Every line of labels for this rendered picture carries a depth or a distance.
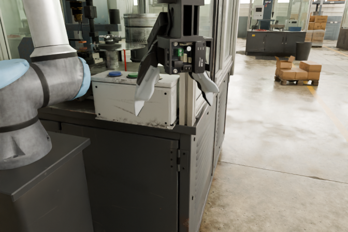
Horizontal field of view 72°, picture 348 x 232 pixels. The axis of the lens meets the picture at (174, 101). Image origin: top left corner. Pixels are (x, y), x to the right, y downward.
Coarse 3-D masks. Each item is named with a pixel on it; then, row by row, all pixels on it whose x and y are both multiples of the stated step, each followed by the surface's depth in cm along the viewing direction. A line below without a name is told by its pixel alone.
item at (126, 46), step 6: (78, 48) 106; (84, 48) 106; (90, 48) 106; (96, 48) 106; (102, 48) 106; (108, 48) 106; (114, 48) 106; (120, 48) 106; (126, 48) 106; (132, 48) 106; (138, 48) 106
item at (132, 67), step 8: (72, 0) 109; (80, 0) 111; (72, 8) 111; (80, 8) 112; (80, 16) 114; (24, 40) 106; (32, 40) 104; (24, 48) 107; (32, 48) 106; (24, 56) 109; (80, 56) 120; (88, 56) 125; (88, 64) 124; (96, 64) 124; (120, 64) 124; (128, 64) 124; (136, 64) 124; (96, 72) 105; (80, 96) 99; (88, 96) 104
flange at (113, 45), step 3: (105, 42) 112; (108, 42) 111; (111, 42) 111; (114, 42) 113; (99, 45) 110; (102, 45) 109; (105, 45) 109; (108, 45) 109; (111, 45) 109; (114, 45) 109; (117, 45) 110; (120, 45) 112
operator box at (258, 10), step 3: (255, 6) 681; (258, 6) 679; (261, 6) 677; (252, 9) 691; (255, 9) 684; (258, 9) 681; (261, 9) 680; (255, 12) 686; (258, 12) 684; (261, 12) 682; (252, 15) 696; (255, 15) 688; (258, 15) 686; (261, 15) 683; (255, 18) 691; (258, 18) 689; (261, 18) 687; (255, 24) 702
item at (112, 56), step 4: (108, 52) 112; (112, 52) 112; (116, 52) 114; (108, 56) 113; (112, 56) 113; (116, 56) 114; (108, 60) 113; (112, 60) 113; (116, 60) 115; (108, 64) 114; (112, 64) 114; (116, 64) 115
